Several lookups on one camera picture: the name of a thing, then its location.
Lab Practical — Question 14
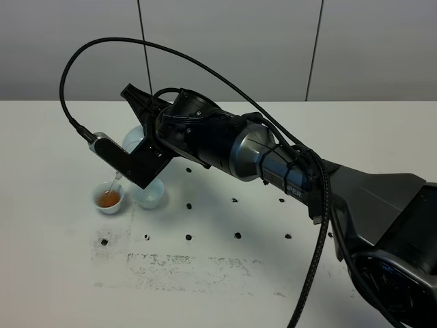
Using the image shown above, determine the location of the pale blue teacup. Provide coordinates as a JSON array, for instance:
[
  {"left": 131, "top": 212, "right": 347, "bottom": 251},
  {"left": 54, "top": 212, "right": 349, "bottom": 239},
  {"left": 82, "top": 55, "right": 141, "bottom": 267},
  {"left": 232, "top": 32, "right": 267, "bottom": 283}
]
[
  {"left": 130, "top": 178, "right": 165, "bottom": 209},
  {"left": 91, "top": 182, "right": 125, "bottom": 215}
]

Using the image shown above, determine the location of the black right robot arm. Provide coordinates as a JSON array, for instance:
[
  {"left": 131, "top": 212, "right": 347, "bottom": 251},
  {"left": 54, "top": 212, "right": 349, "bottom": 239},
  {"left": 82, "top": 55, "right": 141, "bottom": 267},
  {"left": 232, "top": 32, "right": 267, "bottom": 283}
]
[{"left": 122, "top": 85, "right": 436, "bottom": 327}]

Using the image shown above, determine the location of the black braided cable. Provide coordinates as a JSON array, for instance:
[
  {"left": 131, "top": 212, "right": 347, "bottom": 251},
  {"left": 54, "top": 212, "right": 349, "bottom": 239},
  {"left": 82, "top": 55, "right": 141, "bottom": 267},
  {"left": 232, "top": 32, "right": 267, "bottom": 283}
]
[{"left": 58, "top": 36, "right": 332, "bottom": 328}]

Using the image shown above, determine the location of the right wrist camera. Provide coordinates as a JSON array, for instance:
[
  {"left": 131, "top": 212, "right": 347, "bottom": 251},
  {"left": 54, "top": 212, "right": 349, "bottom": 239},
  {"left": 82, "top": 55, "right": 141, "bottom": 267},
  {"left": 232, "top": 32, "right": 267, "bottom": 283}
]
[{"left": 89, "top": 133, "right": 178, "bottom": 189}]

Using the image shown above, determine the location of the pale blue porcelain teapot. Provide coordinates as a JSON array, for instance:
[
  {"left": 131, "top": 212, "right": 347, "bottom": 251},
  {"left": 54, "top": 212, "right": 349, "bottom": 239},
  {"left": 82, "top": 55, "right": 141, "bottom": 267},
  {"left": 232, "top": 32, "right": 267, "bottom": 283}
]
[{"left": 112, "top": 124, "right": 147, "bottom": 192}]

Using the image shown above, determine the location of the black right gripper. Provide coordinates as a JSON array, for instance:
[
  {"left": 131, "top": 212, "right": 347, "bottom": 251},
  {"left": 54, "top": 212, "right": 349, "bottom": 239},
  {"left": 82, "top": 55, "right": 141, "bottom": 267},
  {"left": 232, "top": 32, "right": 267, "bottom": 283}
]
[{"left": 121, "top": 83, "right": 239, "bottom": 169}]

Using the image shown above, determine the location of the right pale blue teacup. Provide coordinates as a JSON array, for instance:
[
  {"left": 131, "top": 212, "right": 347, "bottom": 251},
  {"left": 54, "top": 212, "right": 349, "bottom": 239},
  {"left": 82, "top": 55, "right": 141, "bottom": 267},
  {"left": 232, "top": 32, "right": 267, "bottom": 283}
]
[{"left": 130, "top": 178, "right": 165, "bottom": 209}]

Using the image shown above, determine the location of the left pale blue teacup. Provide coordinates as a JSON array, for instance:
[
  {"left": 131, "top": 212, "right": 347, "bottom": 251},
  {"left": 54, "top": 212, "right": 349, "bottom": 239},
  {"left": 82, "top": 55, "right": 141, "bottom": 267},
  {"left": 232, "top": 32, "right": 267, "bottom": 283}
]
[{"left": 91, "top": 182, "right": 125, "bottom": 215}]

